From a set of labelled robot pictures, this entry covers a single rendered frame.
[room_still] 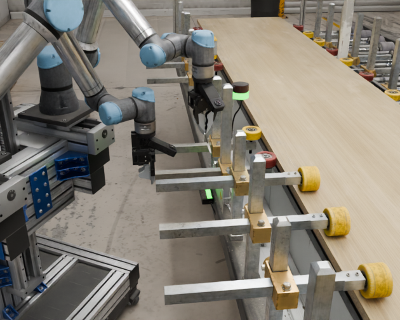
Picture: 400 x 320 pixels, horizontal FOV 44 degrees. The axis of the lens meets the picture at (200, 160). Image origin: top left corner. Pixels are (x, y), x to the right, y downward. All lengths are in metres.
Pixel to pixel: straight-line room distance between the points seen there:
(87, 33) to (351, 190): 1.09
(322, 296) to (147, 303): 1.70
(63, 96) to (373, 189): 1.14
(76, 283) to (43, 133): 0.74
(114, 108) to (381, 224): 0.89
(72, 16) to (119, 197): 2.08
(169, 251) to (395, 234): 1.61
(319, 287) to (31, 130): 1.42
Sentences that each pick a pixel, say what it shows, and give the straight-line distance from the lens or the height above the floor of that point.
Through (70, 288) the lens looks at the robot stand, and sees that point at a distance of 2.37.
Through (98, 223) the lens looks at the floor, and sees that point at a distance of 3.14.
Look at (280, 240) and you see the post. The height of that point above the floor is 1.06.
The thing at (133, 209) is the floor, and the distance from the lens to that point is 3.24.
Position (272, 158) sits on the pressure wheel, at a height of 0.91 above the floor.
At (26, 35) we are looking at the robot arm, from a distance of 1.45.
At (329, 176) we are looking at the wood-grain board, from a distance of 1.77.
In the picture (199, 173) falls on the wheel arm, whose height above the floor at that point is 0.86.
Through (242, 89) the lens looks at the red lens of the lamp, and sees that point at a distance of 1.75.
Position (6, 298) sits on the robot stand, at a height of 0.30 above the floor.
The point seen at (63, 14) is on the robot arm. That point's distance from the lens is 1.45.
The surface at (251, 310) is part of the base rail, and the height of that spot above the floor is 0.70.
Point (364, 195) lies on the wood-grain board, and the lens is 1.68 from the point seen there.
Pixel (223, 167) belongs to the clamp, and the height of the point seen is 0.87.
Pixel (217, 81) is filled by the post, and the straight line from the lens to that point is 2.01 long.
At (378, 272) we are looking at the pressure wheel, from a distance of 1.24.
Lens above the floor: 1.72
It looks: 27 degrees down
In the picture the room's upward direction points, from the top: straight up
